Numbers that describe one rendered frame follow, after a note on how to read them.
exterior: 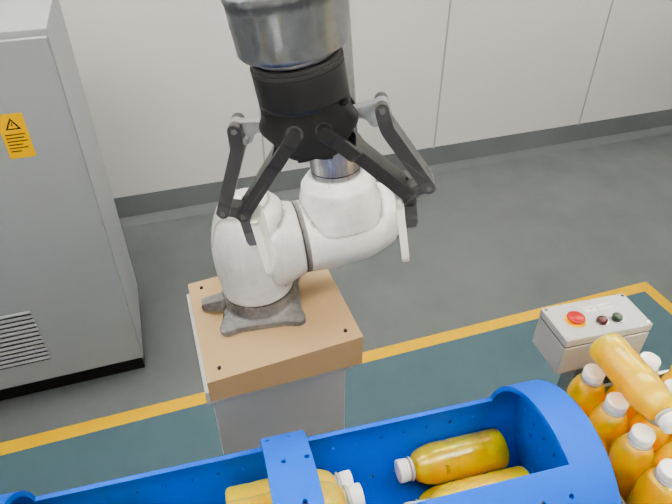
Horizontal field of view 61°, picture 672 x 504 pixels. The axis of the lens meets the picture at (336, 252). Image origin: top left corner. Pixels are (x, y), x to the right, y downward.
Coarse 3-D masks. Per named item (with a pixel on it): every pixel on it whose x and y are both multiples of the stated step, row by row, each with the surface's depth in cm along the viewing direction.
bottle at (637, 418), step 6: (636, 414) 106; (630, 420) 107; (636, 420) 105; (642, 420) 104; (648, 420) 103; (630, 426) 106; (654, 426) 103; (660, 432) 102; (660, 438) 103; (666, 438) 103; (654, 444) 103; (660, 444) 103; (654, 450) 104
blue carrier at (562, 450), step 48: (528, 384) 93; (336, 432) 95; (384, 432) 98; (432, 432) 102; (528, 432) 101; (576, 432) 82; (144, 480) 90; (192, 480) 93; (240, 480) 95; (288, 480) 76; (384, 480) 101; (528, 480) 78; (576, 480) 79
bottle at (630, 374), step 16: (608, 336) 107; (592, 352) 108; (608, 352) 105; (624, 352) 104; (608, 368) 105; (624, 368) 102; (640, 368) 101; (624, 384) 101; (640, 384) 99; (656, 384) 98; (640, 400) 98; (656, 400) 97; (656, 416) 96
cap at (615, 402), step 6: (606, 396) 105; (612, 396) 104; (618, 396) 104; (606, 402) 104; (612, 402) 103; (618, 402) 103; (624, 402) 103; (606, 408) 104; (612, 408) 103; (618, 408) 102; (624, 408) 102; (618, 414) 103
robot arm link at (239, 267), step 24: (240, 192) 114; (216, 216) 112; (288, 216) 114; (216, 240) 112; (240, 240) 110; (288, 240) 113; (216, 264) 116; (240, 264) 112; (288, 264) 115; (240, 288) 116; (264, 288) 116; (288, 288) 122
